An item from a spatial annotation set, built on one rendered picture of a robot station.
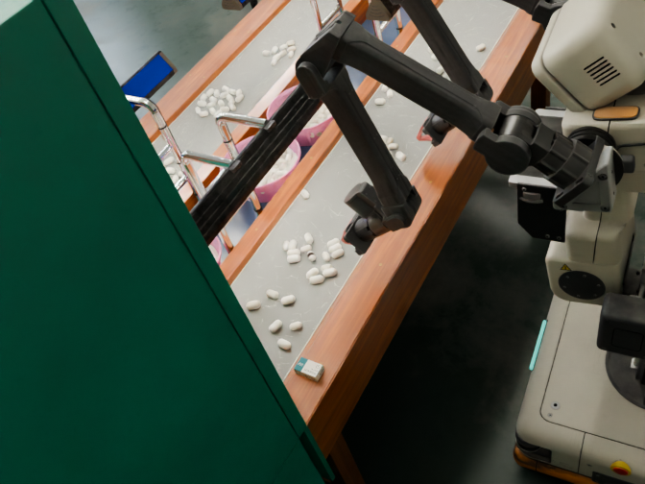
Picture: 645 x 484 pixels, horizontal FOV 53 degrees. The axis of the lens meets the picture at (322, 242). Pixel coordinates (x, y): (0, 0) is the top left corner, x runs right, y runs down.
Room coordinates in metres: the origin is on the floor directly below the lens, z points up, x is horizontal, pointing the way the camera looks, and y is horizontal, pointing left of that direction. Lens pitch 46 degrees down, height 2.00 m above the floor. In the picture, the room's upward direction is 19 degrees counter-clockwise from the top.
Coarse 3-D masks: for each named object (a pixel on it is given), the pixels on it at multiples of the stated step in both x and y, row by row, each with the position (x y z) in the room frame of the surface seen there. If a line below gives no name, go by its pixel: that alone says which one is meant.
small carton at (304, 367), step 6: (300, 360) 0.86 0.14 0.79; (306, 360) 0.85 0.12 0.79; (300, 366) 0.84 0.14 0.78; (306, 366) 0.84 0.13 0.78; (312, 366) 0.83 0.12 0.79; (318, 366) 0.83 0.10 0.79; (300, 372) 0.83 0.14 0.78; (306, 372) 0.82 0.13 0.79; (312, 372) 0.82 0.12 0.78; (318, 372) 0.81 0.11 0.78; (312, 378) 0.81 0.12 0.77; (318, 378) 0.80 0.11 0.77
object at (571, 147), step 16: (560, 144) 0.78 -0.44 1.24; (576, 144) 0.77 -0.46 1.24; (592, 144) 0.78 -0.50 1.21; (544, 160) 0.77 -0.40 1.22; (560, 160) 0.76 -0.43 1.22; (576, 160) 0.75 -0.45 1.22; (592, 160) 0.74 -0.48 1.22; (544, 176) 0.78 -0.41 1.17; (560, 176) 0.74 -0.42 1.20; (576, 176) 0.73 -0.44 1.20; (592, 176) 0.71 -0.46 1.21; (560, 192) 0.74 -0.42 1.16; (576, 192) 0.71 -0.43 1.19
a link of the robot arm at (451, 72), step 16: (400, 0) 1.35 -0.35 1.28; (416, 0) 1.36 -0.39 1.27; (416, 16) 1.36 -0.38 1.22; (432, 16) 1.34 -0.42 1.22; (432, 32) 1.34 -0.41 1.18; (448, 32) 1.34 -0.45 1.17; (432, 48) 1.34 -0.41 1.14; (448, 48) 1.32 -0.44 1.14; (448, 64) 1.32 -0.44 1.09; (464, 64) 1.31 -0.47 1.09; (464, 80) 1.29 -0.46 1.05; (480, 80) 1.30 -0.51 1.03; (480, 96) 1.27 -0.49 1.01
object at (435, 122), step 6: (432, 114) 1.40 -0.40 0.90; (432, 120) 1.38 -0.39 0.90; (438, 120) 1.36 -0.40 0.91; (444, 120) 1.34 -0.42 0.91; (426, 126) 1.36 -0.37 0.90; (432, 126) 1.37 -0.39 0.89; (438, 126) 1.35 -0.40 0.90; (444, 126) 1.34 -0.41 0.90; (450, 126) 1.33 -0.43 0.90; (426, 132) 1.35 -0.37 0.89; (432, 132) 1.35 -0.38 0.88; (438, 132) 1.35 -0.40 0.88; (444, 132) 1.35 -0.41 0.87; (432, 138) 1.34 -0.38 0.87; (438, 138) 1.34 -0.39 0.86; (438, 144) 1.33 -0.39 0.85
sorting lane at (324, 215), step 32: (448, 0) 2.24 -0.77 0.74; (480, 0) 2.16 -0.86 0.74; (480, 32) 1.96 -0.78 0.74; (480, 64) 1.77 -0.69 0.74; (384, 96) 1.78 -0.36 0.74; (384, 128) 1.62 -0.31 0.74; (416, 128) 1.57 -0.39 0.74; (352, 160) 1.52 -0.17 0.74; (416, 160) 1.42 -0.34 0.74; (320, 192) 1.43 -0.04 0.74; (288, 224) 1.35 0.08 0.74; (320, 224) 1.31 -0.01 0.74; (256, 256) 1.27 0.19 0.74; (320, 256) 1.19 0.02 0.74; (352, 256) 1.15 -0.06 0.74; (256, 288) 1.15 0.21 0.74; (288, 288) 1.12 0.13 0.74; (320, 288) 1.08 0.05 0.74; (256, 320) 1.05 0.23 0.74; (288, 320) 1.02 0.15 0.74; (320, 320) 0.98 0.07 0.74; (288, 352) 0.92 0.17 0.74
